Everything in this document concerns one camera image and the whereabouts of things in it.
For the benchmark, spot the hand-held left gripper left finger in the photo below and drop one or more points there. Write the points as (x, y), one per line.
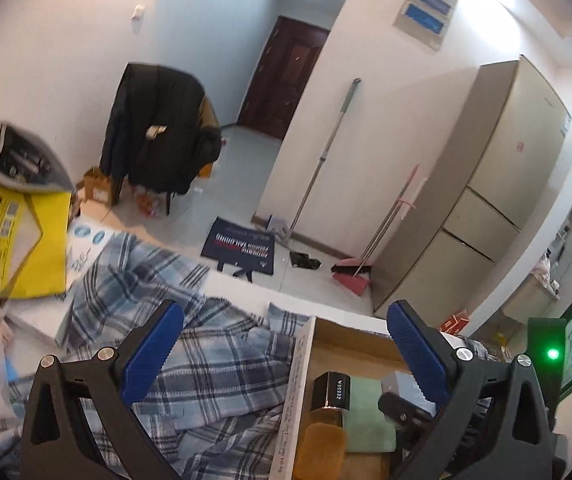
(153, 350)

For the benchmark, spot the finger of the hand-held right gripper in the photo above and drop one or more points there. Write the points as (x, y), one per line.
(403, 410)

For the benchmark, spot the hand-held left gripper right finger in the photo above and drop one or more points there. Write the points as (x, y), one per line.
(416, 355)

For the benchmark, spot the green notepad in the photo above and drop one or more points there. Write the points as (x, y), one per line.
(366, 420)

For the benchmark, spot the shallow cardboard box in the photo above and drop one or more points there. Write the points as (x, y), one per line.
(346, 347)

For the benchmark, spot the orange plastic case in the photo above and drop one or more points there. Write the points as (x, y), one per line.
(323, 452)

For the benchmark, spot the bathroom vanity cabinet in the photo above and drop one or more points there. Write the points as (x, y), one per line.
(526, 300)

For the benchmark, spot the red box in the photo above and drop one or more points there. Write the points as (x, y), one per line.
(455, 322)

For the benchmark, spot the blue plaid blanket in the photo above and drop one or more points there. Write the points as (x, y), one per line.
(205, 370)

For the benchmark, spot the pink cloth on vanity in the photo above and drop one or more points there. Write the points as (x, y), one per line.
(548, 267)

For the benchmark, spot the pink dustpan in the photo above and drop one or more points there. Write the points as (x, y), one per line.
(353, 285)

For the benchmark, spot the white printed box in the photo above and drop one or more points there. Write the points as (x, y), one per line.
(88, 235)

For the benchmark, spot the dark printed floor mat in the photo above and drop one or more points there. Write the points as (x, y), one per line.
(238, 245)

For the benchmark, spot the pink broom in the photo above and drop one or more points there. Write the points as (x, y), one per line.
(391, 215)

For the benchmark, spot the yellow bag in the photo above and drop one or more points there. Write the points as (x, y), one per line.
(50, 250)

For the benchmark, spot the black cloth on floor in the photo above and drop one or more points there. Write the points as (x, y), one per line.
(306, 260)

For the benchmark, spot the brown cardboard carton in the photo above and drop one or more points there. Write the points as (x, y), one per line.
(98, 187)

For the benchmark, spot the beige refrigerator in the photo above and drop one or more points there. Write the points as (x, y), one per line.
(506, 160)

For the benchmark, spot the grey bag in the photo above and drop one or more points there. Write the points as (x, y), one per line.
(50, 175)

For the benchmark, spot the black jacket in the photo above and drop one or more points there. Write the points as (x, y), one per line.
(160, 110)

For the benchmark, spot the wooden chair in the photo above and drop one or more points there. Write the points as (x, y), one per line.
(210, 115)

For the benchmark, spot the brown door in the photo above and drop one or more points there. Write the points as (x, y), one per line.
(286, 75)

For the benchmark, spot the white wall switch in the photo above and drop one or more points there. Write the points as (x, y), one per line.
(138, 12)

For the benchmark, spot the wall electrical panel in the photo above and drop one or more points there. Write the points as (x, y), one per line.
(423, 12)

